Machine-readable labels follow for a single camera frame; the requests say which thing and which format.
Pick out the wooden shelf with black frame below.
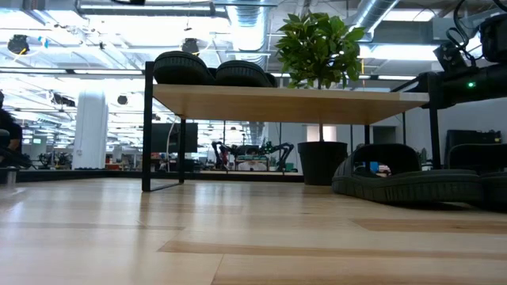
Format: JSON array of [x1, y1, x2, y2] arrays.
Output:
[[141, 60, 443, 193]]

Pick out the person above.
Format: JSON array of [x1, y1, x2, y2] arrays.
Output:
[[0, 89, 25, 168]]

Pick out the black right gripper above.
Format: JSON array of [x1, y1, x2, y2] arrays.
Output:
[[421, 63, 507, 110]]

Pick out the white round pillar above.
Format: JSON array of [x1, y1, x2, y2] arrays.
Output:
[[71, 90, 109, 171]]

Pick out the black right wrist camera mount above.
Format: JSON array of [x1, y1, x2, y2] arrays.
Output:
[[433, 40, 469, 73]]

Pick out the black plant pot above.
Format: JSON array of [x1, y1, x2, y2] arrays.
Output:
[[297, 141, 349, 187]]

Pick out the black background robot arms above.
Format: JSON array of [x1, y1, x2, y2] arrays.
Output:
[[211, 139, 298, 173]]

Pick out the green leafy plant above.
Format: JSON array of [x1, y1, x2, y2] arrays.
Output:
[[275, 11, 367, 143]]

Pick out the black computer monitor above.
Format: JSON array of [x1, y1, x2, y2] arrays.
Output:
[[150, 122, 199, 154]]

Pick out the black foam slide sandal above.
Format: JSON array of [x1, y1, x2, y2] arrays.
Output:
[[152, 50, 217, 86], [215, 59, 279, 89], [331, 142, 486, 204], [443, 142, 507, 207]]

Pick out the silver ribbed ceiling duct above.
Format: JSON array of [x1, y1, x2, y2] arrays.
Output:
[[228, 0, 275, 69]]

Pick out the black ceiling dome device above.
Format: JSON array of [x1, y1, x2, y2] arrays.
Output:
[[6, 34, 31, 56], [181, 37, 201, 55]]

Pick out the black equipment case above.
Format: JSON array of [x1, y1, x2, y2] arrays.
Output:
[[444, 129, 502, 146]]

